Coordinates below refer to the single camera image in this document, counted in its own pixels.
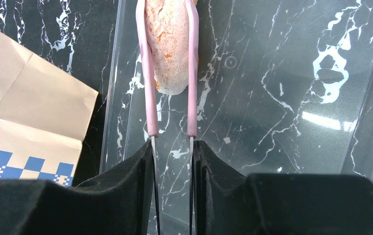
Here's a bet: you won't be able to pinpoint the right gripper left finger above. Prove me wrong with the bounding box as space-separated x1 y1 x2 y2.
0 141 153 235

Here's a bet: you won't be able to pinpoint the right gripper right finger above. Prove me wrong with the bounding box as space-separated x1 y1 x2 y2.
193 141 373 235

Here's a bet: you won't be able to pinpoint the brown checkered paper bag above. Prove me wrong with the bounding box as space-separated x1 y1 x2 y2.
0 32 98 187

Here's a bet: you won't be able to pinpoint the pink metal tongs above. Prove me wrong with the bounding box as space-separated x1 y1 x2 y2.
135 0 199 235

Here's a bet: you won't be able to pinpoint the pink sugared bread slice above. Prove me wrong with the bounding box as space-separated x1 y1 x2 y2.
145 0 189 95

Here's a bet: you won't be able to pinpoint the clear plastic tray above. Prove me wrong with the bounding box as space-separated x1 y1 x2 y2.
99 0 373 235

